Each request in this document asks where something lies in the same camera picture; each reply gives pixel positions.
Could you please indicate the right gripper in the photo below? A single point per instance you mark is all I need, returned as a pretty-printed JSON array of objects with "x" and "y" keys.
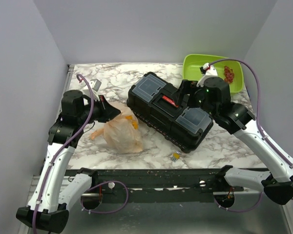
[{"x": 187, "y": 87}]

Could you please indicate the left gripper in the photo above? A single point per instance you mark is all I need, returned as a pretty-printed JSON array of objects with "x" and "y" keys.
[{"x": 108, "y": 112}]

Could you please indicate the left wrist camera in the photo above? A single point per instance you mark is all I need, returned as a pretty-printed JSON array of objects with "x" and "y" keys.
[{"x": 95, "y": 85}]

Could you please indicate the translucent orange plastic bag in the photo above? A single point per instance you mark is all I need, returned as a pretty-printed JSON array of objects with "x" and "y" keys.
[{"x": 122, "y": 133}]

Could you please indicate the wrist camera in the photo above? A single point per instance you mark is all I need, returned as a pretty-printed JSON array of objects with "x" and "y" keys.
[
  {"x": 95, "y": 85},
  {"x": 207, "y": 71}
]

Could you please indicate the red fake grapes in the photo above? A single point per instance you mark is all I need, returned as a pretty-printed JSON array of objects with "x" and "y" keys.
[{"x": 229, "y": 74}]

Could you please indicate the black front mounting rail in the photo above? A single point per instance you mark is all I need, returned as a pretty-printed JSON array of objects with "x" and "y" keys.
[{"x": 166, "y": 185}]

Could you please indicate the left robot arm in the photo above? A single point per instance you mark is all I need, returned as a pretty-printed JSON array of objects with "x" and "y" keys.
[{"x": 48, "y": 208}]

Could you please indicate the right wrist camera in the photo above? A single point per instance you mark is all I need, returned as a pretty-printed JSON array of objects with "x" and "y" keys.
[{"x": 207, "y": 71}]

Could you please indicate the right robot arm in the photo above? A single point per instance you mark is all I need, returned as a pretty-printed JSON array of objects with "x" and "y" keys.
[{"x": 214, "y": 98}]

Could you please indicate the black plastic toolbox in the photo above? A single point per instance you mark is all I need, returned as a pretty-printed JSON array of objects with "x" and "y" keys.
[{"x": 150, "y": 100}]

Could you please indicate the green plastic basin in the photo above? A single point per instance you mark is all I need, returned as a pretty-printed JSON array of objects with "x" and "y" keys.
[{"x": 198, "y": 67}]

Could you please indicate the small yellow fuse pack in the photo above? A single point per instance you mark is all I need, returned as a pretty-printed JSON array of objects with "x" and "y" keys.
[{"x": 175, "y": 156}]

